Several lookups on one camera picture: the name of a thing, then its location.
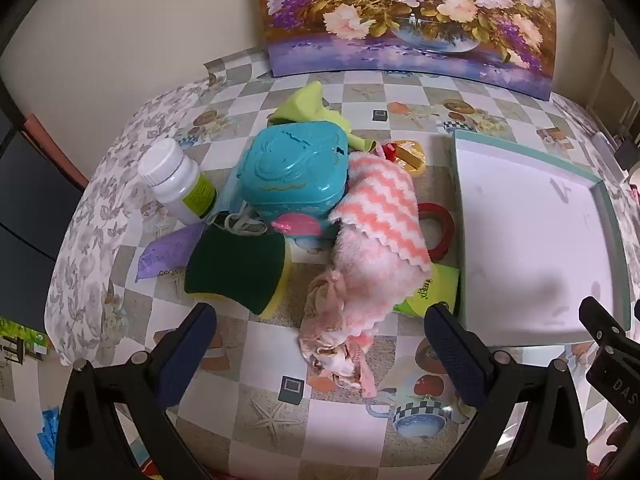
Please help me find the teal plastic box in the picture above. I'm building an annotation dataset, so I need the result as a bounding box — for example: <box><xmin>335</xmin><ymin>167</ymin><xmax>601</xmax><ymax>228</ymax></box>
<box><xmin>236</xmin><ymin>121</ymin><xmax>351</xmax><ymax>238</ymax></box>

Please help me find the green tissue packet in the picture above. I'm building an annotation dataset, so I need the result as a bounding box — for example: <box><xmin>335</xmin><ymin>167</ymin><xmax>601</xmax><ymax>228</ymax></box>
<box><xmin>392</xmin><ymin>262</ymin><xmax>462</xmax><ymax>318</ymax></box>

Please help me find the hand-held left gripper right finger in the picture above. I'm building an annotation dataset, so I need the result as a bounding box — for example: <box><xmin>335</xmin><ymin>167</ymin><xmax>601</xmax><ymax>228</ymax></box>
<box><xmin>422</xmin><ymin>302</ymin><xmax>588</xmax><ymax>480</ymax></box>

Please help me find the checked tablecloth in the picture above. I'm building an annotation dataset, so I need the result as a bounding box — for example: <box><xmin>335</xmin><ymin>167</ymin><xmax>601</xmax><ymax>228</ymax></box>
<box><xmin>100</xmin><ymin>47</ymin><xmax>640</xmax><ymax>480</ymax></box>

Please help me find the blue face mask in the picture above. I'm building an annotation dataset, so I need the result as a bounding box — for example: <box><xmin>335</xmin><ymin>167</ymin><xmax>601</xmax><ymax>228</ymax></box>
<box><xmin>215</xmin><ymin>180</ymin><xmax>271</xmax><ymax>238</ymax></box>

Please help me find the dark cabinet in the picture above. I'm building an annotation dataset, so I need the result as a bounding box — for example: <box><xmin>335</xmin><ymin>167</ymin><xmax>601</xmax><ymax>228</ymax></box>
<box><xmin>0</xmin><ymin>110</ymin><xmax>86</xmax><ymax>333</ymax></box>

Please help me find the white bottle with green label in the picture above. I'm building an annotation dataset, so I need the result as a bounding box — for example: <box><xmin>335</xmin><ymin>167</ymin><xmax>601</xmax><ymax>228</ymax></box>
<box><xmin>137</xmin><ymin>138</ymin><xmax>218</xmax><ymax>226</ymax></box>

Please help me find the flower painting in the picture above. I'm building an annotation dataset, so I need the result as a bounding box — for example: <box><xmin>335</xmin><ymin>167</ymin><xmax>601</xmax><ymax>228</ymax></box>
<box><xmin>250</xmin><ymin>0</ymin><xmax>558</xmax><ymax>103</ymax></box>

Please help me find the white tray with teal rim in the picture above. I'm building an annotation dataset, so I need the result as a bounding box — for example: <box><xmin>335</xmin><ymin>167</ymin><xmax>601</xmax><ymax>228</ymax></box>
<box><xmin>451</xmin><ymin>128</ymin><xmax>630</xmax><ymax>348</ymax></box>

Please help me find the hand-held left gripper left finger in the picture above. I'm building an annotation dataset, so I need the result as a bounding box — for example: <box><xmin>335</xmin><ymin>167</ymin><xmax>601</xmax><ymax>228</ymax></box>
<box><xmin>55</xmin><ymin>302</ymin><xmax>218</xmax><ymax>480</ymax></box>

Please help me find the green and yellow sponge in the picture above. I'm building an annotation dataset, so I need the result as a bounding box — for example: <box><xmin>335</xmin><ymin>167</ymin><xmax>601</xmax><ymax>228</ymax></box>
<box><xmin>184</xmin><ymin>222</ymin><xmax>292</xmax><ymax>318</ymax></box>

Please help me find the lavender packet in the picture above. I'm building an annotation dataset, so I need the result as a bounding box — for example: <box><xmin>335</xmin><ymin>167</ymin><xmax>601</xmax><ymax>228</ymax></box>
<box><xmin>136</xmin><ymin>222</ymin><xmax>206</xmax><ymax>283</ymax></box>

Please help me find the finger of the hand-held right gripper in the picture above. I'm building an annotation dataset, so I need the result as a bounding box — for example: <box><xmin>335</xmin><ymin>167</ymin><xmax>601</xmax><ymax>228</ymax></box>
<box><xmin>579</xmin><ymin>296</ymin><xmax>640</xmax><ymax>413</ymax></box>

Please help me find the yellow-green cloth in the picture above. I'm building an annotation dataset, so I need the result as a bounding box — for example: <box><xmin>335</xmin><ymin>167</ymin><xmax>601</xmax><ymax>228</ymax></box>
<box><xmin>267</xmin><ymin>81</ymin><xmax>378</xmax><ymax>153</ymax></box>

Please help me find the red ring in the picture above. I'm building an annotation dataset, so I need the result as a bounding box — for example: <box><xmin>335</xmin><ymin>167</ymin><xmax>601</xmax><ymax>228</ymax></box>
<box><xmin>417</xmin><ymin>202</ymin><xmax>456</xmax><ymax>263</ymax></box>

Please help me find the grey leaf-print cloth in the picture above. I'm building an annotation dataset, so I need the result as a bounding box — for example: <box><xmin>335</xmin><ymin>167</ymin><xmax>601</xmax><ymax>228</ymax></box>
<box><xmin>44</xmin><ymin>77</ymin><xmax>216</xmax><ymax>368</ymax></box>

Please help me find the yellow and red toy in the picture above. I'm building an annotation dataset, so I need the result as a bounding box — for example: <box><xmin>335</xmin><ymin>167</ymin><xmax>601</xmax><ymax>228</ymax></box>
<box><xmin>382</xmin><ymin>140</ymin><xmax>426</xmax><ymax>176</ymax></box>

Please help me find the pink and white striped cloth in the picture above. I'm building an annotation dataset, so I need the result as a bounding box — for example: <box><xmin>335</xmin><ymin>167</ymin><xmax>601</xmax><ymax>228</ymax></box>
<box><xmin>327</xmin><ymin>152</ymin><xmax>433</xmax><ymax>336</ymax></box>

